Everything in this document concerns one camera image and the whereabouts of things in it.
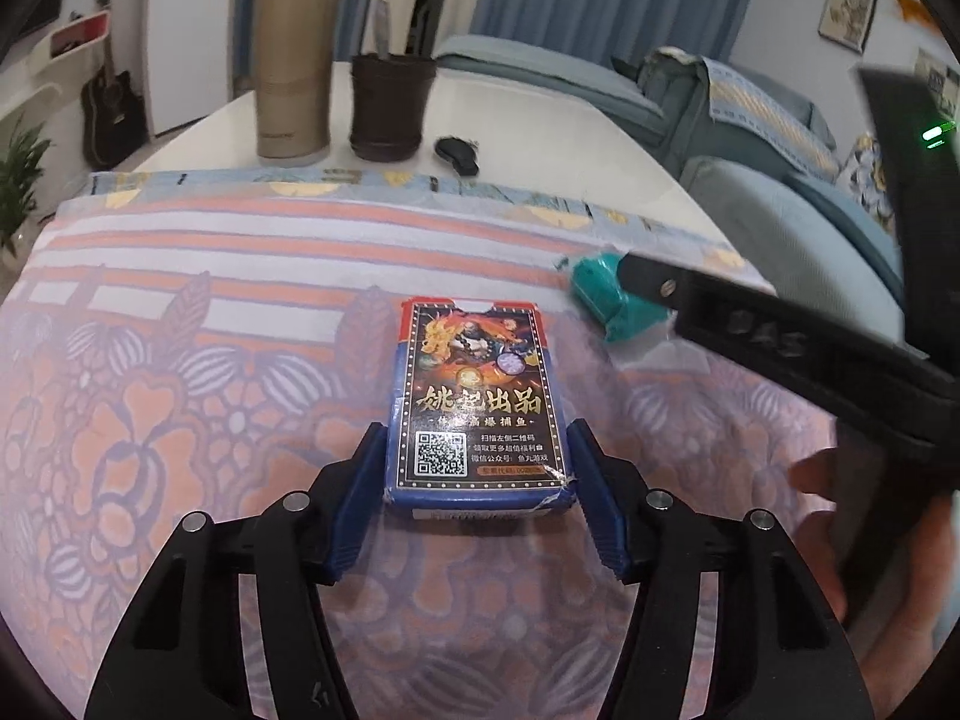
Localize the black key fob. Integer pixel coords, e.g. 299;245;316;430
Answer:
436;136;481;177

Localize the white picture frame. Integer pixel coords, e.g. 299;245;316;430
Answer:
915;49;960;98

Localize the floral cushion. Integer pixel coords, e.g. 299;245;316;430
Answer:
847;131;901;241

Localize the blue pillow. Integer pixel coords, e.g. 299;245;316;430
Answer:
784;169;893;241

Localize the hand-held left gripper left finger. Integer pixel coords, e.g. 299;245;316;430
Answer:
84;422;391;720

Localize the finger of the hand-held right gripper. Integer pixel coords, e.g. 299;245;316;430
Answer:
621;253;960;466

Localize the black acoustic guitar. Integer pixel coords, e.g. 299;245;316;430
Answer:
80;0;147;171

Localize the white curved wall shelf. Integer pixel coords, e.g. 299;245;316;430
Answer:
0;11;113;121

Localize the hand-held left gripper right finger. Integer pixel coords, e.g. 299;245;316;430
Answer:
566;420;871;720

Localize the pink floral table cloth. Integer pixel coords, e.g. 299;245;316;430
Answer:
0;169;856;720

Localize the dark brown cup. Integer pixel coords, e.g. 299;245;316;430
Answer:
349;52;437;162

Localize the tall black picture frame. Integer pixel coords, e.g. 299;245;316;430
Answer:
817;0;878;53

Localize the person's right hand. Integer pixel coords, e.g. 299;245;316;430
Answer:
793;450;960;720

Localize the beige thermos flask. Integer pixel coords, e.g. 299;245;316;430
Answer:
255;0;342;160

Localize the red box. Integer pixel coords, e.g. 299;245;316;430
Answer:
51;15;106;57

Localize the green potted plant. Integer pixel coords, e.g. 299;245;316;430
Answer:
0;120;53;263

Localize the white refrigerator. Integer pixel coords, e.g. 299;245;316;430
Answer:
150;0;263;143

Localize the patterned sofa armrest cover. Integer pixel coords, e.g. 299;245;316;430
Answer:
649;49;841;181

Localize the teal sofa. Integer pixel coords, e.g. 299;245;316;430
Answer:
435;34;908;361

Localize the teal packet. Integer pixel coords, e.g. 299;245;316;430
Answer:
555;251;676;346

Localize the printed playing card box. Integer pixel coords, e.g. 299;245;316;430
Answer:
384;298;575;522

